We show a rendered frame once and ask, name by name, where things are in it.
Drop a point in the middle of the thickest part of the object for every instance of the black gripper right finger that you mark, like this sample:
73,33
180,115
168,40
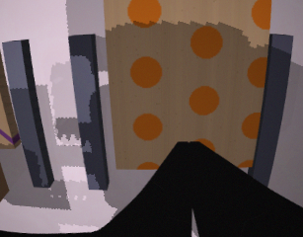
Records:
230,203

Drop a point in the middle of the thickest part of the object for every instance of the tan strip with purple zigzag pattern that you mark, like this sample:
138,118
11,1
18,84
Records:
9,136

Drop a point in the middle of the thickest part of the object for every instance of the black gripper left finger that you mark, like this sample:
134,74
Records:
161,209

